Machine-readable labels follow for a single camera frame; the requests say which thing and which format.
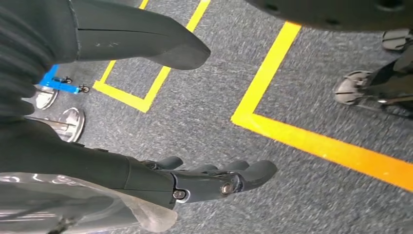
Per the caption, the blue metal shelf rack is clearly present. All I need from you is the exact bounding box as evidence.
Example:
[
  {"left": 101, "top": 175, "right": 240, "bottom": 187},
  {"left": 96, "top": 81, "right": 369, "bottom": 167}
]
[{"left": 38, "top": 64, "right": 91, "bottom": 95}]

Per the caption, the translucent plastic guard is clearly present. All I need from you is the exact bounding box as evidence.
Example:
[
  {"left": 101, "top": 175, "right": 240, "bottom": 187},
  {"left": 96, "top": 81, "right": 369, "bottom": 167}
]
[{"left": 0, "top": 172, "right": 179, "bottom": 234}]

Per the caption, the grey robot foot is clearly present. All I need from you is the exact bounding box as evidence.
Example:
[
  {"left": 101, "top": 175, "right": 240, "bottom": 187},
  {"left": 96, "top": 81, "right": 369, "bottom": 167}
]
[
  {"left": 334, "top": 70, "right": 373, "bottom": 106},
  {"left": 381, "top": 28, "right": 413, "bottom": 52}
]

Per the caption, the black robot torso shell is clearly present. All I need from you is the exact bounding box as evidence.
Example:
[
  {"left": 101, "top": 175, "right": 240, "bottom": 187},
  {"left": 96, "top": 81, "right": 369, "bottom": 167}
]
[{"left": 245, "top": 0, "right": 413, "bottom": 32}]

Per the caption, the chrome stanchion post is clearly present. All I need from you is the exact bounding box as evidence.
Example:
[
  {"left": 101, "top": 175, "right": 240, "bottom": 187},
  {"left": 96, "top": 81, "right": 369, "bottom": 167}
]
[{"left": 24, "top": 107, "right": 86, "bottom": 143}]

